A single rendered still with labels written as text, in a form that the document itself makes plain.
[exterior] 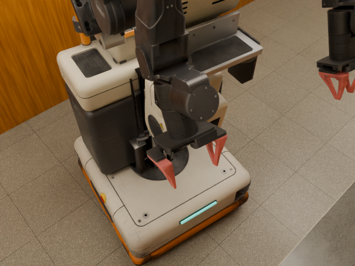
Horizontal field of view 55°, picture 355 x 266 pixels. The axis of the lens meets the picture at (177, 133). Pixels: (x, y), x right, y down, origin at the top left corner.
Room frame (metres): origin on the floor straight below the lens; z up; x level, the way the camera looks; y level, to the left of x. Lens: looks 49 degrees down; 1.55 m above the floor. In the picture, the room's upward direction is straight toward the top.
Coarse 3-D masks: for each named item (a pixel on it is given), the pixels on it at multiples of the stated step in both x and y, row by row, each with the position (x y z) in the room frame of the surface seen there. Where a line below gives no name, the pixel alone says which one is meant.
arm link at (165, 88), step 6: (156, 84) 0.43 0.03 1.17; (162, 84) 0.43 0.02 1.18; (168, 84) 0.42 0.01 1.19; (156, 90) 0.43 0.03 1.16; (162, 90) 0.42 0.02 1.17; (168, 90) 0.42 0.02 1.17; (162, 96) 0.42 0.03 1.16; (168, 96) 0.42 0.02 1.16; (162, 102) 0.42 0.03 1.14; (168, 102) 0.41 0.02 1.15; (162, 108) 0.42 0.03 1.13; (168, 108) 0.41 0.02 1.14
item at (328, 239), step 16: (352, 192) 0.37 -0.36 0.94; (336, 208) 0.33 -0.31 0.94; (352, 208) 0.33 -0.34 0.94; (320, 224) 0.30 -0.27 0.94; (336, 224) 0.30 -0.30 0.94; (352, 224) 0.30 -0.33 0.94; (304, 240) 0.26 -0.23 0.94; (320, 240) 0.26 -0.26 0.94; (336, 240) 0.26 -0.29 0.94; (352, 240) 0.26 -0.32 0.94; (288, 256) 0.23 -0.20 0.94; (304, 256) 0.23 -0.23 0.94; (320, 256) 0.23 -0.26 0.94; (336, 256) 0.23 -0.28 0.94; (352, 256) 0.23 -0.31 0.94
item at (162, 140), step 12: (168, 120) 0.40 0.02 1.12; (180, 120) 0.40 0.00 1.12; (192, 120) 0.41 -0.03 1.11; (168, 132) 0.40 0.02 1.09; (180, 132) 0.39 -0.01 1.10; (192, 132) 0.39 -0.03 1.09; (204, 132) 0.40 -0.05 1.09; (156, 144) 0.39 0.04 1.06; (168, 144) 0.38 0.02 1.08; (180, 144) 0.37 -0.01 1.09
